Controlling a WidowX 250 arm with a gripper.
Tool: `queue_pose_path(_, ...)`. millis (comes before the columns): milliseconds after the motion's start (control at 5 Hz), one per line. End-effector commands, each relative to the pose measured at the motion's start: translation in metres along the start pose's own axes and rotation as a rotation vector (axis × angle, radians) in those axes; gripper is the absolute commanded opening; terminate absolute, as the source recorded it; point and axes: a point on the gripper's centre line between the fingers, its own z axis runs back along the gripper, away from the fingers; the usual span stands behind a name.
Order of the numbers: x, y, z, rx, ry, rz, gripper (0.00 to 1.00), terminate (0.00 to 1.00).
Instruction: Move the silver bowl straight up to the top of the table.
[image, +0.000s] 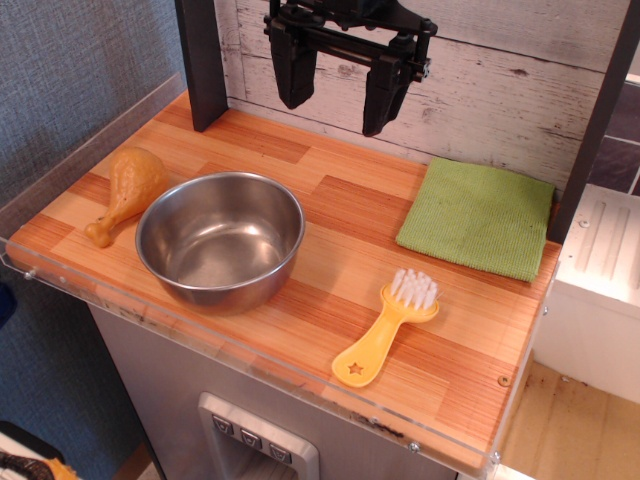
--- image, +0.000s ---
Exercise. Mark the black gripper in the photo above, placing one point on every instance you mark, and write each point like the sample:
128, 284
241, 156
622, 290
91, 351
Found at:
383, 35

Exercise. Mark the silver metal bowl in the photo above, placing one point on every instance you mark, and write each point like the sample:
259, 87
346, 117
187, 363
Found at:
223, 243

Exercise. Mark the green cloth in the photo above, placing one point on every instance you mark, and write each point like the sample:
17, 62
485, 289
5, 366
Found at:
484, 218

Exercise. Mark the toy chicken drumstick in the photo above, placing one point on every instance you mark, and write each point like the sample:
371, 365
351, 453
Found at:
137, 178

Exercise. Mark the yellow scrub brush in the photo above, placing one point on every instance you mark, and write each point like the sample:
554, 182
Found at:
411, 297

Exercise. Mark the clear acrylic left guard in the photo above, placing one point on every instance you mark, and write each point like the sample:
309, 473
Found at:
25, 191

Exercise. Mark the white toy sink unit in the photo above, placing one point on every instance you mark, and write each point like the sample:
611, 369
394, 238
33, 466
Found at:
589, 330

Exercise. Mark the grey toy fridge cabinet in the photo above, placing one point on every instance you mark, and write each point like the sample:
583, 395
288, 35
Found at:
206, 419

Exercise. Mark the orange toy bottom left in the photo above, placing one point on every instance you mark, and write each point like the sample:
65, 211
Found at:
52, 469

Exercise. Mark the dark left post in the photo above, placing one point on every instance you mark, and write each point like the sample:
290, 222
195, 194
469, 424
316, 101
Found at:
202, 59

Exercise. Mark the dark post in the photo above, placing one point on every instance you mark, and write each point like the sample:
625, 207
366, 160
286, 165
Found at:
604, 107
202, 59

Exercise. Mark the dark right post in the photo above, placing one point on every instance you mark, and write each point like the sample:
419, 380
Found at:
604, 107

